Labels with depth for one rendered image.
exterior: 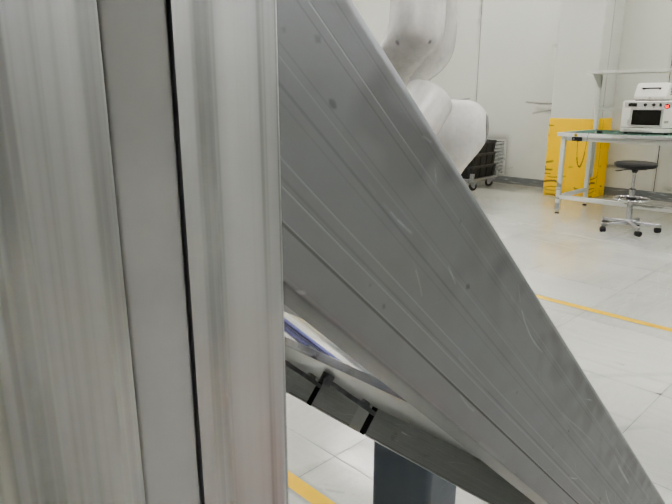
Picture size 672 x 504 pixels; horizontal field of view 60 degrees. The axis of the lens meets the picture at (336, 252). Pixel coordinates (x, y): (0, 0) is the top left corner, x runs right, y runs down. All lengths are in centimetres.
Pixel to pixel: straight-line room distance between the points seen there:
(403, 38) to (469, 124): 34
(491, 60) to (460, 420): 822
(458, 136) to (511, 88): 699
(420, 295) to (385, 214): 3
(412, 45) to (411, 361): 81
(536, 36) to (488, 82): 84
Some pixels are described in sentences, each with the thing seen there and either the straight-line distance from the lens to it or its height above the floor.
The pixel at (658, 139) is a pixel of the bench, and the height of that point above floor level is 78.
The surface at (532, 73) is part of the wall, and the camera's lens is 810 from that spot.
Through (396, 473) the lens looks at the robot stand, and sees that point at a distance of 152.
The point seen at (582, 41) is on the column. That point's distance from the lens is 728.
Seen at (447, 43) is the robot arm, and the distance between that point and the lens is 123.
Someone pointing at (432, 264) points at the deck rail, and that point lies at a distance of 18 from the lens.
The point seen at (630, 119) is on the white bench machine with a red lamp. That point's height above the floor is 93.
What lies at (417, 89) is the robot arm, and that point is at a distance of 94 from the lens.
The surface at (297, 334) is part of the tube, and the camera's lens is 67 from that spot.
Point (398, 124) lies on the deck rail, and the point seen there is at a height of 112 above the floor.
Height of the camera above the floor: 113
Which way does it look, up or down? 15 degrees down
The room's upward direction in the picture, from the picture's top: straight up
